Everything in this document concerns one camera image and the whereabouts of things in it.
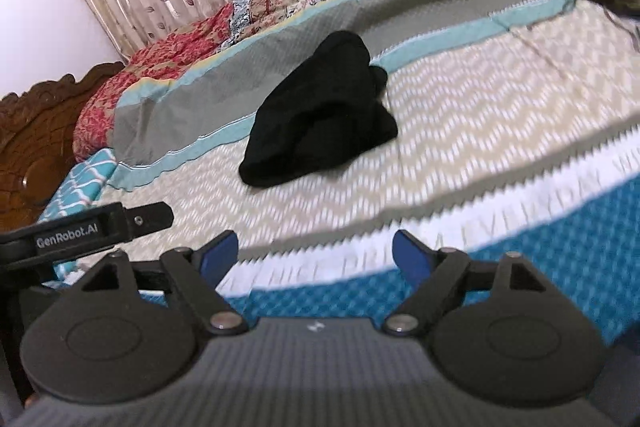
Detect patterned bed sheet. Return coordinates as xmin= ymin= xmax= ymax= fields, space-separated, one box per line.
xmin=50 ymin=0 xmax=640 ymax=349

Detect teal lattice pillow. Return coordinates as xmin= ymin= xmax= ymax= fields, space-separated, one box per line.
xmin=37 ymin=149 xmax=119 ymax=281

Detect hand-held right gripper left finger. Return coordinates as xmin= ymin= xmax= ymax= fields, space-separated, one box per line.
xmin=80 ymin=230 xmax=250 ymax=337

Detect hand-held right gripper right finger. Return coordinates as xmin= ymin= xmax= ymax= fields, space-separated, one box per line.
xmin=384 ymin=230 xmax=551 ymax=338

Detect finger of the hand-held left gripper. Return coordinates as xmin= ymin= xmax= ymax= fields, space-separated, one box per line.
xmin=122 ymin=201 xmax=175 ymax=239

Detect red floral quilt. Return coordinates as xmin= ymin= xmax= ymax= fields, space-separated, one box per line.
xmin=72 ymin=0 xmax=417 ymax=158

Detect black pants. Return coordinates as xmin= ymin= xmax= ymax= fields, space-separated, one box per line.
xmin=238 ymin=30 xmax=400 ymax=189

